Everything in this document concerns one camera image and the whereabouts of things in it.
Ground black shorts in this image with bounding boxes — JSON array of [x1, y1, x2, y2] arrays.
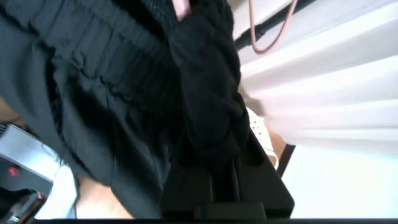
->
[[0, 0, 251, 218]]

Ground pink clothes hanger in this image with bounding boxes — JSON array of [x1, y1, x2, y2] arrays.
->
[[172, 0, 192, 22], [248, 0, 299, 55]]

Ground beige curtain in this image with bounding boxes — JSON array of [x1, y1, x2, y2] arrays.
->
[[226, 0, 398, 156]]

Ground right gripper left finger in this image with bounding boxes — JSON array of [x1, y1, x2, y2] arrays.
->
[[160, 155, 215, 218]]

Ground black clothes rack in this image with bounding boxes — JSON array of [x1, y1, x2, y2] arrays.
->
[[233, 0, 315, 50]]

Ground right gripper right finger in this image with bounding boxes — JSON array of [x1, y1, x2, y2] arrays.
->
[[234, 132, 295, 218]]

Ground white laundry basket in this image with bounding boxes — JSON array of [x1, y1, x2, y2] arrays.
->
[[245, 107, 280, 171]]

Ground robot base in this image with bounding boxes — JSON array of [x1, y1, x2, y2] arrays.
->
[[0, 123, 78, 218]]

